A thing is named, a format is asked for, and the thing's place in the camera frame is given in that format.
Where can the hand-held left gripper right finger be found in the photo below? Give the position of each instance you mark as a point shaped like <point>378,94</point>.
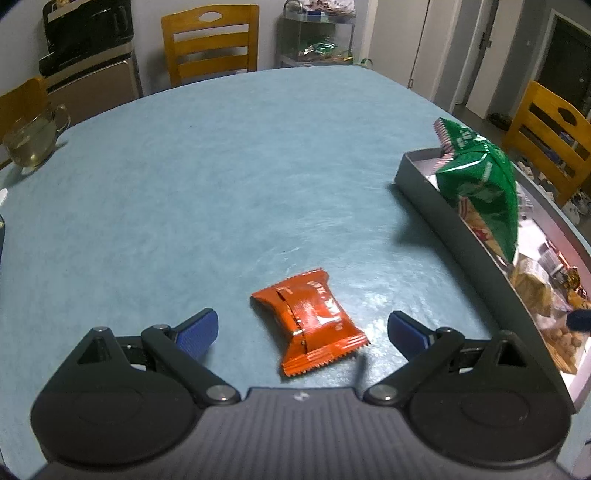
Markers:
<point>408,332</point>

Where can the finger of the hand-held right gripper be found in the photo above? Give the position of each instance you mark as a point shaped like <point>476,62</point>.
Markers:
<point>581,320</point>

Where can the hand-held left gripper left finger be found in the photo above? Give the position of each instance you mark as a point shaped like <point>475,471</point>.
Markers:
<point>198,334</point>

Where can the small golden brown packet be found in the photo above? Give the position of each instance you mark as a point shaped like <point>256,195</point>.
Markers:
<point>531,286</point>

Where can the large orange snack packet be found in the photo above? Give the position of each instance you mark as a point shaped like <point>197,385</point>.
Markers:
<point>309,318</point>

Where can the grey shallow box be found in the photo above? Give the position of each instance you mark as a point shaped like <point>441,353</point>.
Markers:
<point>443,217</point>

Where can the green snack bag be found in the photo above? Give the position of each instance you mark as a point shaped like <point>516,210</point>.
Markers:
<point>485,184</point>

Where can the white shoes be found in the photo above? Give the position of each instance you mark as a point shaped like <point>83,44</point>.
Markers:
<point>577,205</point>

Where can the wooden chair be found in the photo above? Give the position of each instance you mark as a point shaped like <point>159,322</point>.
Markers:
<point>210,44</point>
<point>549,124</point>
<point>23,104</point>

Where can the dark shoes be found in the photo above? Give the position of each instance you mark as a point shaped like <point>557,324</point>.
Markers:
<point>501,121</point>

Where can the white round lid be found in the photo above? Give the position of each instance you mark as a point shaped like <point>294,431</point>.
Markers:
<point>2,196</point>

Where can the glass tea cup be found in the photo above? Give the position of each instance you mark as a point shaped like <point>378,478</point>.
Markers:
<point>30,138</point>

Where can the dark door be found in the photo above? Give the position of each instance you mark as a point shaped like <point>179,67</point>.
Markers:
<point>565,60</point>

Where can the grey cabinet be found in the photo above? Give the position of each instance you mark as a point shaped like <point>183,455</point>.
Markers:
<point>97,87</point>

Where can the green shopping bag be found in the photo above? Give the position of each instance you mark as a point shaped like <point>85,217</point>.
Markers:
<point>364,63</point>

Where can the white door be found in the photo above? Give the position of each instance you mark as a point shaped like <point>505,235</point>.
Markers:
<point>411,41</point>
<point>494,55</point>

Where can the pile of wrapped sweets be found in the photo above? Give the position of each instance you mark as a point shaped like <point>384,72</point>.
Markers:
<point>323,50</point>

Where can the black coffee machine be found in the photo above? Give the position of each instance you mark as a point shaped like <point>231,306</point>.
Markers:
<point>87,27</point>

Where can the plastic bag of sweets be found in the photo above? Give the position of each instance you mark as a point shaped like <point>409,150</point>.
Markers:
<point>330,4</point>

